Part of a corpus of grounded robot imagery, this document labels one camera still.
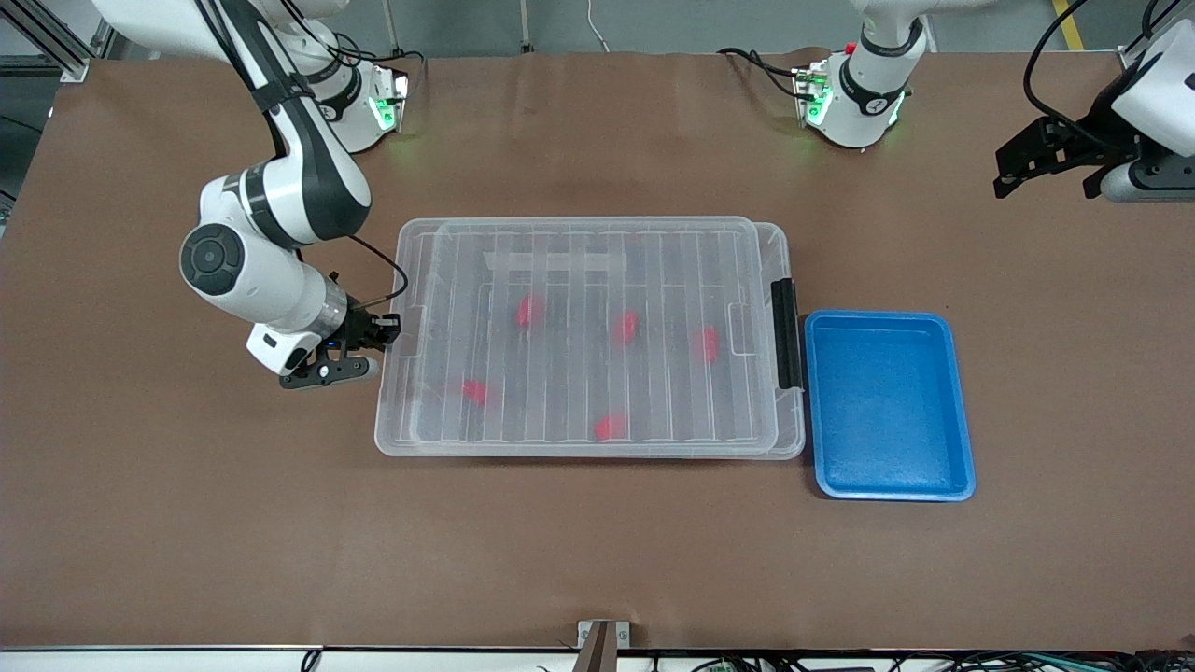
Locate clear ribbed box lid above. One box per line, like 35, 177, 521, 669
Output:
374, 216, 783, 458

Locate clear plastic storage box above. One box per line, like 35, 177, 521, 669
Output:
397, 219, 807, 460

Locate blue plastic tray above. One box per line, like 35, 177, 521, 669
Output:
804, 311, 977, 503

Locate brown table cover sheet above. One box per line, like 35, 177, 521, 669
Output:
0, 51, 1195, 651

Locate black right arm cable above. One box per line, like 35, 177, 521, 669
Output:
191, 0, 410, 309

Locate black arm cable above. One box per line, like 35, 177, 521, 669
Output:
1023, 0, 1159, 146
191, 0, 410, 309

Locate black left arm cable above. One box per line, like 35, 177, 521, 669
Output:
1023, 0, 1159, 146

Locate black velcro cable strap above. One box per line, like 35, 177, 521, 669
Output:
250, 82, 316, 113

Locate black base cable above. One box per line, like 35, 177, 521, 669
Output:
280, 0, 428, 66
717, 47, 808, 99

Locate black box latch handle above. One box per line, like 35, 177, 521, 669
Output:
771, 278, 802, 391

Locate metal table edge bracket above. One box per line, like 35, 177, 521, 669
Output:
576, 620, 632, 672

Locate aluminium frame profile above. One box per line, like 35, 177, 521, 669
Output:
0, 0, 113, 83

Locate tangled cables under table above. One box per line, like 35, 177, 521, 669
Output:
654, 651, 1195, 672

